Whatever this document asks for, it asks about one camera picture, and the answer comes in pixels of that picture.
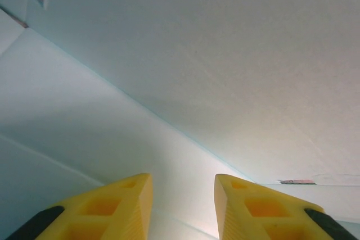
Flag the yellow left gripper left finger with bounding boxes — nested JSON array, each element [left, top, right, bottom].
[[5, 173, 154, 240]]

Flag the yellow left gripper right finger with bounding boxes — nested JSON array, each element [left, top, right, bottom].
[[214, 174, 356, 240]]

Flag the light blue paper box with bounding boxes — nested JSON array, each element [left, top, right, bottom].
[[0, 0, 360, 240]]

